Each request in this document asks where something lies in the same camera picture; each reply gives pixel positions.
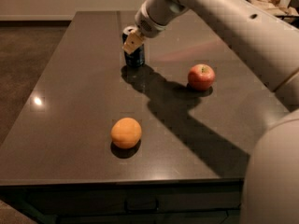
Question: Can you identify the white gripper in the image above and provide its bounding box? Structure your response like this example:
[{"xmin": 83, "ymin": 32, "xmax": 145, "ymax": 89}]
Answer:
[{"xmin": 122, "ymin": 4, "xmax": 165, "ymax": 54}]

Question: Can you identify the blue pepsi can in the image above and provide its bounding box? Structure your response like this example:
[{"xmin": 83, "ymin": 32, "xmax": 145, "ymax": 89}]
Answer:
[{"xmin": 122, "ymin": 26, "xmax": 145, "ymax": 68}]

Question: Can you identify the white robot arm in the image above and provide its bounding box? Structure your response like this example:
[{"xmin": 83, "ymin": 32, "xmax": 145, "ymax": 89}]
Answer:
[{"xmin": 123, "ymin": 0, "xmax": 299, "ymax": 224}]

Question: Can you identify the red apple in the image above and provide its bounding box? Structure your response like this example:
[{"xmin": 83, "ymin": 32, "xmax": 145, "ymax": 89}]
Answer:
[{"xmin": 188, "ymin": 64, "xmax": 216, "ymax": 91}]

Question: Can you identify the orange fruit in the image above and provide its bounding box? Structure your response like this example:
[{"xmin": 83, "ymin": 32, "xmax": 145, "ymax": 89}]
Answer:
[{"xmin": 110, "ymin": 118, "xmax": 142, "ymax": 149}]

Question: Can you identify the dark drawer front with handle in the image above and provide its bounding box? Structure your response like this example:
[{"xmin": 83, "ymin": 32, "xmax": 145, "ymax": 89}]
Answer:
[{"xmin": 24, "ymin": 184, "xmax": 244, "ymax": 217}]

